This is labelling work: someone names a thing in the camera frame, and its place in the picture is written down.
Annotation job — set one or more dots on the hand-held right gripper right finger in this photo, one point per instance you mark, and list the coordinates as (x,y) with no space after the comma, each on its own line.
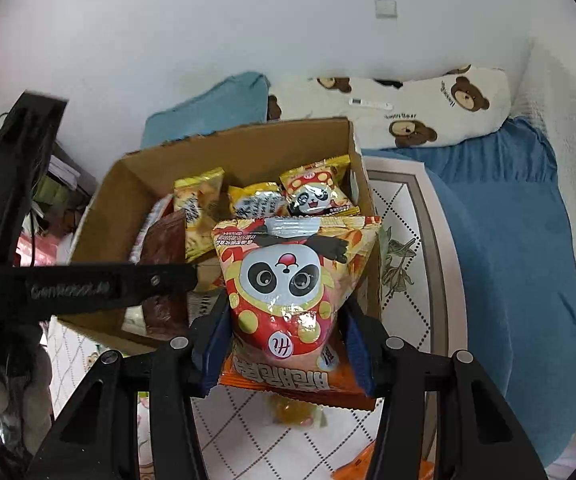
(360,355)

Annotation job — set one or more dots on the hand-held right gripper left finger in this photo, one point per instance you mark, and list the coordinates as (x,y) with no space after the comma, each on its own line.
(212,355)

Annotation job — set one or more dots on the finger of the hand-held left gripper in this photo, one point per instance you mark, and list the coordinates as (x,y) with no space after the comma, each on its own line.
(17,185)
(117,285)

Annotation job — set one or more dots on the brown snack packet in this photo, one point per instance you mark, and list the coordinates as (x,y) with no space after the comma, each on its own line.
(165,255)

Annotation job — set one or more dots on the white red-label snack packet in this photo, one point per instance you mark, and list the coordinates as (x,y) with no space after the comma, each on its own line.
(147,225)

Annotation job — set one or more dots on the cardboard box with blue print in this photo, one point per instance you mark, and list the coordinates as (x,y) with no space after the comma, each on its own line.
(117,200)

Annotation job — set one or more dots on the large panda snack packet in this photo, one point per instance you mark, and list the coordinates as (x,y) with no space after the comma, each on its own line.
(288,285)

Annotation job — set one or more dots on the yellow silver chip packet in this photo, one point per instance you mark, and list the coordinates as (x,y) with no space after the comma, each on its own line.
(255,202)

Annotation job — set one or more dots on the small panda snack packet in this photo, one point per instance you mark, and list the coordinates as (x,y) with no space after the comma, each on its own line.
(313,192)

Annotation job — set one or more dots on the white pastry packet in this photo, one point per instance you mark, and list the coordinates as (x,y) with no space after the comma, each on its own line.
(135,319)

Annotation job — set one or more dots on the orange jelly cup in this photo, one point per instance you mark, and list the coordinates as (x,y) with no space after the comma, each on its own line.
(293,412)

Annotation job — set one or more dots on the orange snack packet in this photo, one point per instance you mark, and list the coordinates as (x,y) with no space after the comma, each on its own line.
(363,465)

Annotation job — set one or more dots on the white diamond-pattern quilt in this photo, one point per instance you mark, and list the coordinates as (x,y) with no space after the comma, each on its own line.
(418,260)

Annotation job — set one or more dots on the blue bed sheet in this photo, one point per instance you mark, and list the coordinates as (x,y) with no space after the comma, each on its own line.
(508,260)

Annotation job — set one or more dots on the blue pillow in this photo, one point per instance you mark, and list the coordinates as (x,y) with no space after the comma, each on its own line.
(207,105)

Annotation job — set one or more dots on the white thermometer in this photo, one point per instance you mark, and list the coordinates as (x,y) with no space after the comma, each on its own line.
(370,104)

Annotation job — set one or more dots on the bear print pillow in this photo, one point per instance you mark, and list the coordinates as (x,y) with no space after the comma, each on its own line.
(418,110)

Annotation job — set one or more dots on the white textured blanket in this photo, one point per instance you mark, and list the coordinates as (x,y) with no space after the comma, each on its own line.
(563,125)

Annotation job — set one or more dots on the white wall switch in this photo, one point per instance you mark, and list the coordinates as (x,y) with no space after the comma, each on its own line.
(386,8)

